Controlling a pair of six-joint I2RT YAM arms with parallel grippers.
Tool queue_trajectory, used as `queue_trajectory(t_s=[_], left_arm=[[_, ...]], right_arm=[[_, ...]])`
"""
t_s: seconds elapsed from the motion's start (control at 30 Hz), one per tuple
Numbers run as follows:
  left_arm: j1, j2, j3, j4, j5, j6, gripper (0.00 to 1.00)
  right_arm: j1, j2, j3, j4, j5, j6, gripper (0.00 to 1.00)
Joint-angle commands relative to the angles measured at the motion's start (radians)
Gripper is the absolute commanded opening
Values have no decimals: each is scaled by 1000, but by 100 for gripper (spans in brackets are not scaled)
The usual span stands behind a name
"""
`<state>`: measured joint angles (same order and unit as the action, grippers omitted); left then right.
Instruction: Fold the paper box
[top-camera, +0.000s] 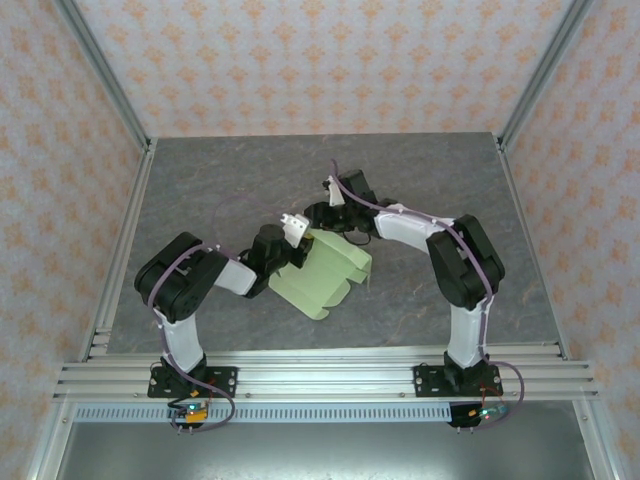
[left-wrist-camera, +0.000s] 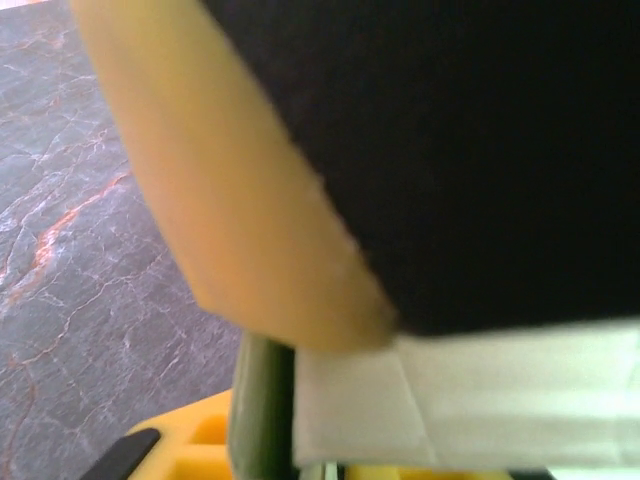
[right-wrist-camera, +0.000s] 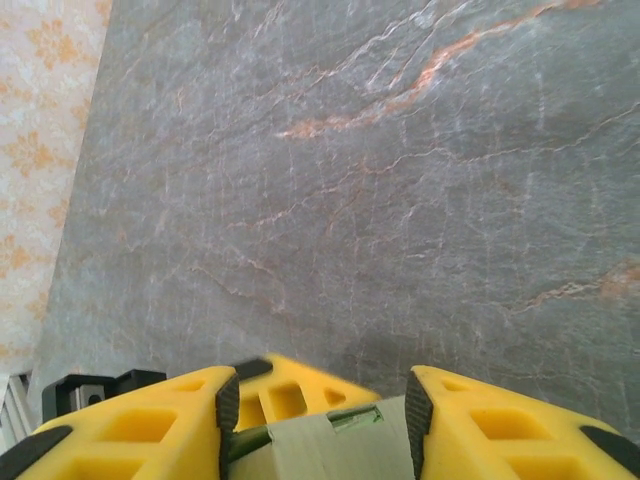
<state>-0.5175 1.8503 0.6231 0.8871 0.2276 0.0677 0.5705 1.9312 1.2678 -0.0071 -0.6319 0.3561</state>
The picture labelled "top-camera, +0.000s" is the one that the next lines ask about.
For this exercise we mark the pale green paper box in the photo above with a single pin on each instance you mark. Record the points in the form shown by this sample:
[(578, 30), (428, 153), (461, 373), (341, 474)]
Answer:
[(325, 270)]

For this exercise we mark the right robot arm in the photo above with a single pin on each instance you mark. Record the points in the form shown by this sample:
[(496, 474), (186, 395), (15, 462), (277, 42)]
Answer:
[(467, 335)]

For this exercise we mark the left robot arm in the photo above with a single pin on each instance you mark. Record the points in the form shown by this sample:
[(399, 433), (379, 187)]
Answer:
[(182, 340)]

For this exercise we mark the aluminium mounting beam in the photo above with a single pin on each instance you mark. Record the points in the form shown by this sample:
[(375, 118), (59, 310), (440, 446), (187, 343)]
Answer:
[(325, 375)]

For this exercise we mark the grey metal shelf sheet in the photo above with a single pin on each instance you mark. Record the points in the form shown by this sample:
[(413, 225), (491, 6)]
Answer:
[(320, 450)]

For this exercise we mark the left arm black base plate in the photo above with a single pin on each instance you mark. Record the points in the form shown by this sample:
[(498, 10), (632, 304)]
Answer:
[(225, 377)]

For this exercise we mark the aluminium table side rail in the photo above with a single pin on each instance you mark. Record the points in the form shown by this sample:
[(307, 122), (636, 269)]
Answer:
[(139, 180), (519, 200)]

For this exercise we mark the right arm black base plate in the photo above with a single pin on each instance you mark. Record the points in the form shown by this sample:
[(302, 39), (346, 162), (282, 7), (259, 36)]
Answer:
[(427, 380)]

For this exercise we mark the aluminium corner post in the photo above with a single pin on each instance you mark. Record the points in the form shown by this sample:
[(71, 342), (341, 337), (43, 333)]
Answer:
[(544, 70), (106, 70)]

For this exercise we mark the aluminium frame leg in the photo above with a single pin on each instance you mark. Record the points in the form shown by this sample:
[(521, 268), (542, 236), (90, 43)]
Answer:
[(595, 445), (50, 445)]

